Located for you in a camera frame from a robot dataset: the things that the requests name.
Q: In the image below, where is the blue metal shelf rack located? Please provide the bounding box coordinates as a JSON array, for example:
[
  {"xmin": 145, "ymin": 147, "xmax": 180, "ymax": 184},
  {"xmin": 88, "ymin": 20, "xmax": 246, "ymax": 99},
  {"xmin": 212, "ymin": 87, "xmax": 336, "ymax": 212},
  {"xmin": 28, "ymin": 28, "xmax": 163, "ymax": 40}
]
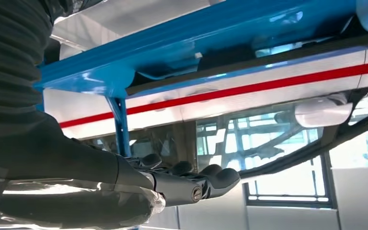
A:
[{"xmin": 33, "ymin": 0, "xmax": 368, "ymax": 160}]

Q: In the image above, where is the white translucent plastic bin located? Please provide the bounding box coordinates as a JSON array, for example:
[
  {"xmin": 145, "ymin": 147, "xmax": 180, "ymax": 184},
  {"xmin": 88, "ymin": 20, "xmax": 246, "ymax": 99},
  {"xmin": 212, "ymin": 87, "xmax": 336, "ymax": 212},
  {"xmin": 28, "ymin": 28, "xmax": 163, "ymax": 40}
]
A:
[{"xmin": 50, "ymin": 0, "xmax": 226, "ymax": 52}]

